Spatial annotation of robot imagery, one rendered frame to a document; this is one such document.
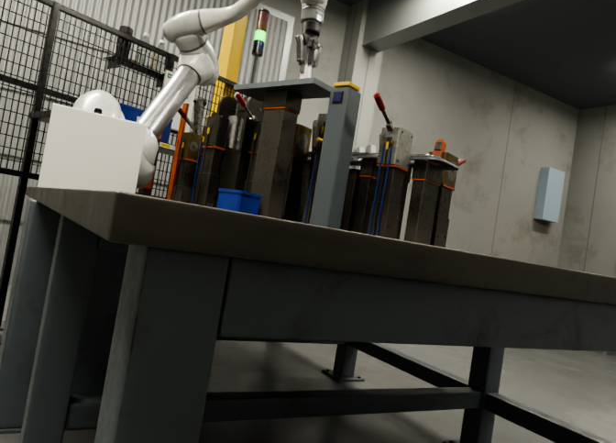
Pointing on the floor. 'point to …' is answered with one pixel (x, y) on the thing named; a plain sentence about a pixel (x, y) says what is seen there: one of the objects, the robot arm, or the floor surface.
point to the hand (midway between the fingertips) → (305, 74)
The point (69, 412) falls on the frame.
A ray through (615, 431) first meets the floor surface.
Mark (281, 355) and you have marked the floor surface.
